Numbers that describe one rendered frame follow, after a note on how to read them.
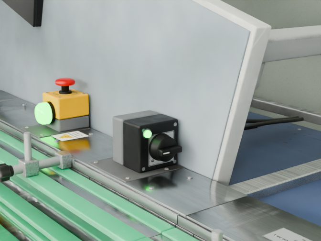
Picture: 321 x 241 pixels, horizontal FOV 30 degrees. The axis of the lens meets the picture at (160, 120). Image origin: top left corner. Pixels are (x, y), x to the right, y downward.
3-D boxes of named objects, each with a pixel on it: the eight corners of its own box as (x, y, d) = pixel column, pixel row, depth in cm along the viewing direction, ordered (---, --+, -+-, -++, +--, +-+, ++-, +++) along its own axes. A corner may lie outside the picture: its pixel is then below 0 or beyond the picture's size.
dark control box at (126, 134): (151, 152, 107) (112, 161, 102) (152, 108, 105) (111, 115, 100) (180, 164, 101) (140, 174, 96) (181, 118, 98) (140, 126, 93)
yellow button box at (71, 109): (74, 119, 128) (43, 125, 123) (73, 85, 126) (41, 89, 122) (91, 126, 122) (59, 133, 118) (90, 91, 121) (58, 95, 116)
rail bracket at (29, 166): (65, 162, 107) (-7, 178, 99) (63, 122, 105) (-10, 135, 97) (76, 168, 104) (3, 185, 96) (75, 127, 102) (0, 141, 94)
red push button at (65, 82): (51, 94, 122) (51, 78, 121) (69, 92, 124) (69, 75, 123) (61, 98, 118) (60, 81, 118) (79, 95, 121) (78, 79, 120)
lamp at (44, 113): (45, 120, 122) (32, 123, 120) (44, 99, 121) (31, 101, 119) (56, 125, 119) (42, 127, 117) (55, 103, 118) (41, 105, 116)
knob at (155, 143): (170, 157, 99) (183, 162, 96) (148, 162, 96) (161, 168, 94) (170, 130, 98) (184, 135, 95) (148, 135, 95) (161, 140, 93)
